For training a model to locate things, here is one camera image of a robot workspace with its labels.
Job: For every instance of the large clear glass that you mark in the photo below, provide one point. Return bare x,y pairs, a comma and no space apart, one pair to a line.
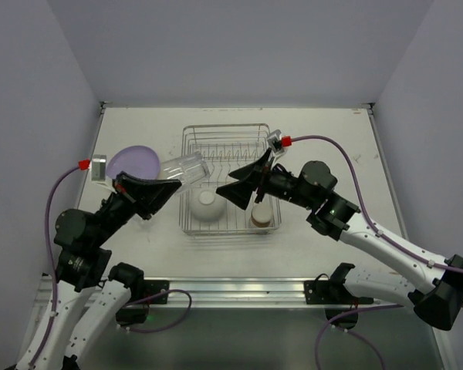
191,170

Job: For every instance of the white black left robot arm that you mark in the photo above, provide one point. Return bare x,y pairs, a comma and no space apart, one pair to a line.
85,296

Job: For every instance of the small clear glass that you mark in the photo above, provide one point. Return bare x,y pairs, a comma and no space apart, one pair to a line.
144,224

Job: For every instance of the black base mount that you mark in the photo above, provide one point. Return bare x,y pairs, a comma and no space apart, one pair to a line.
139,313
334,298

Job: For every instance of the purple plate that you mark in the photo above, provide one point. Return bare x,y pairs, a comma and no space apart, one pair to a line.
137,161

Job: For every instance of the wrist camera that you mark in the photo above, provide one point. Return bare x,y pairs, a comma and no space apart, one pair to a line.
98,172
274,140

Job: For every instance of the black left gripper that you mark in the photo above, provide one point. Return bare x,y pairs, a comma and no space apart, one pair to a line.
124,193

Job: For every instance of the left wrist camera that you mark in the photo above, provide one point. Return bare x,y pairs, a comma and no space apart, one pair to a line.
98,172

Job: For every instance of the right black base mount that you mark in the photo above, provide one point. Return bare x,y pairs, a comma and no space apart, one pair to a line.
334,298

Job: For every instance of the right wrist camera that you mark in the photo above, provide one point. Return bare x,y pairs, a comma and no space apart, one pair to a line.
274,140

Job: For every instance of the aluminium front rail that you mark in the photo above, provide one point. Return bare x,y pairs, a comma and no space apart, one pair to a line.
272,292

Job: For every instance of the white bowl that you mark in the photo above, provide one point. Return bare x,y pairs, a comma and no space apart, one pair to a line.
206,206

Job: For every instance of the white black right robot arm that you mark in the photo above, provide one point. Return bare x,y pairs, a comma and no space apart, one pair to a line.
430,284

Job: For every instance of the brown white cup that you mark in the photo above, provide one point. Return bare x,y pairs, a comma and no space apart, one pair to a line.
261,215

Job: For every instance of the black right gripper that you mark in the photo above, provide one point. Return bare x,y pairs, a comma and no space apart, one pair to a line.
263,177

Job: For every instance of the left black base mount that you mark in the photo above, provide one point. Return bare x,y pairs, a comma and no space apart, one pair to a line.
139,313

